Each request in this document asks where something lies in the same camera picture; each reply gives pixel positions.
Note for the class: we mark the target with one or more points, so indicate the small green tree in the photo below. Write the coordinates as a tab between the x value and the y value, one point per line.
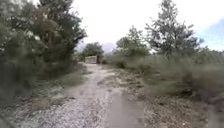
132	43

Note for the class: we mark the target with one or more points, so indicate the distant mountain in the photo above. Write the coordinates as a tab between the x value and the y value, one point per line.
108	47

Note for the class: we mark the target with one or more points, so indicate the tall pine tree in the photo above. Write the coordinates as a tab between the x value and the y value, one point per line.
170	30

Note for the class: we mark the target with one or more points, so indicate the round green tree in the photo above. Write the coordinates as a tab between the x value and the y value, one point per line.
92	50

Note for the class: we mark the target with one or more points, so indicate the dry grass verge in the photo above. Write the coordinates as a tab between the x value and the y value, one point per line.
43	96
166	106

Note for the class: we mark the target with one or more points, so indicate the dry scrub bushes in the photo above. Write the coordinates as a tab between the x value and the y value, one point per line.
180	75

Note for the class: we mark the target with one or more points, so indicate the grey gravel dirt path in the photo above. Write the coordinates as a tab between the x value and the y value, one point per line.
96	100

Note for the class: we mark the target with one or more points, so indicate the dense green trees and bushes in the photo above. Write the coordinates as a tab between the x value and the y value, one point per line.
33	43

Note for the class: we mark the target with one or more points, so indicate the low stone wall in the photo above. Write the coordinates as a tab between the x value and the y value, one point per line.
90	59

